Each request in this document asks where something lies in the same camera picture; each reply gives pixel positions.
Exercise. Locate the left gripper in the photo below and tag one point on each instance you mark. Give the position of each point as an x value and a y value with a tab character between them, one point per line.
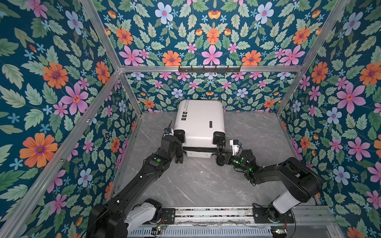
179	146

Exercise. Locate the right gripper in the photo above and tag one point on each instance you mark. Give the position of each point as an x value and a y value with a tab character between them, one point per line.
228	157

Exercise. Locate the white black suitcase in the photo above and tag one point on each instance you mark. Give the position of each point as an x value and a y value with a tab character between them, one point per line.
200	127

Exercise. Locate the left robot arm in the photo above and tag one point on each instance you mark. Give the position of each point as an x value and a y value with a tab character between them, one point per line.
108	221

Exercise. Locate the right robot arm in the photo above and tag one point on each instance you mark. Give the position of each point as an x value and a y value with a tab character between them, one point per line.
301	182

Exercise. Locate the metal hook bar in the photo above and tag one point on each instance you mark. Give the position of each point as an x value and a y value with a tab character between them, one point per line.
207	69

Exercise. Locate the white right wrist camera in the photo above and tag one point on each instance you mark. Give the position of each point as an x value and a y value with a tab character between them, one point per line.
236	146

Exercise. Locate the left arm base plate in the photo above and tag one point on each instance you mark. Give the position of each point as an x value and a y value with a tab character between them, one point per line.
165	216

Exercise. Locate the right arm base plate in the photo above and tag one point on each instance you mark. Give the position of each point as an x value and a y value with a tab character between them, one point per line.
263	215

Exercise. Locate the white perforated cable tray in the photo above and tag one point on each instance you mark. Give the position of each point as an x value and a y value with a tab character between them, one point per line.
202	232

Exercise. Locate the aluminium mounting rail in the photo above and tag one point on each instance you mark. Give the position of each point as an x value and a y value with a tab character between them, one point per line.
227	216

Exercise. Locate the aluminium frame cage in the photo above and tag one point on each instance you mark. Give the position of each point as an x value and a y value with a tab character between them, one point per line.
77	75

